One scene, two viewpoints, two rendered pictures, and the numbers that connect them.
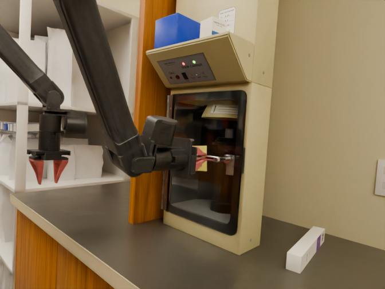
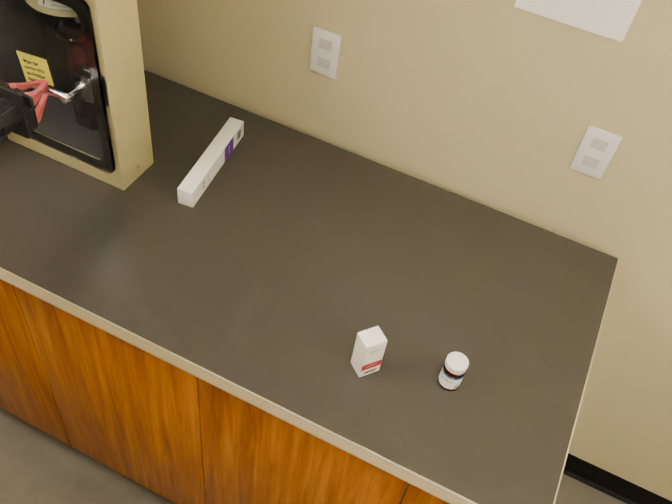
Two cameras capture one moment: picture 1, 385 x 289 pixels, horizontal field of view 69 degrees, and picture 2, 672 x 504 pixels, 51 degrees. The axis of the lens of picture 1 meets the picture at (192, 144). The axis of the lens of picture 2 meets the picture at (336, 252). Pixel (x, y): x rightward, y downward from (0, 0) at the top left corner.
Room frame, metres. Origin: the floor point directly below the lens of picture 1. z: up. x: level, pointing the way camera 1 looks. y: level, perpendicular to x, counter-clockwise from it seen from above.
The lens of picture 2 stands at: (-0.43, -0.13, 2.04)
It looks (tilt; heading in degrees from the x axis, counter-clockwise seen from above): 48 degrees down; 335
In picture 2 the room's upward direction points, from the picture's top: 10 degrees clockwise
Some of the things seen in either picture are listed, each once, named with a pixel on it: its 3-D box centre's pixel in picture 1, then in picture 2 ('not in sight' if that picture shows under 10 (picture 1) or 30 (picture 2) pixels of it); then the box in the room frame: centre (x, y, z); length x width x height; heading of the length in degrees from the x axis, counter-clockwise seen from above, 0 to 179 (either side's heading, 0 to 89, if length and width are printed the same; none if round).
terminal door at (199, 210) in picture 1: (199, 157); (39, 71); (0.85, -0.02, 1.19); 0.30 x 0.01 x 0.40; 46
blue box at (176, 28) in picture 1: (177, 36); not in sight; (0.87, 0.07, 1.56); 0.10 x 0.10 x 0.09; 47
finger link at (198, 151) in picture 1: (193, 159); (30, 99); (0.75, 0.00, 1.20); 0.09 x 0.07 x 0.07; 139
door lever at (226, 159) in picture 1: (211, 157); (58, 87); (0.78, -0.06, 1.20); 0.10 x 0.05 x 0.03; 46
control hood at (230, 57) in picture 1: (194, 65); not in sight; (0.81, 0.01, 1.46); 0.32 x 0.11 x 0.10; 47
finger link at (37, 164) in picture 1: (45, 168); not in sight; (0.81, 0.43, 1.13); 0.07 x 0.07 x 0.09; 47
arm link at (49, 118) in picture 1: (52, 122); not in sight; (0.82, 0.41, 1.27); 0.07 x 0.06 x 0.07; 126
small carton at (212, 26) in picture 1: (212, 32); not in sight; (0.77, -0.04, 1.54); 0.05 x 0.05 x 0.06; 37
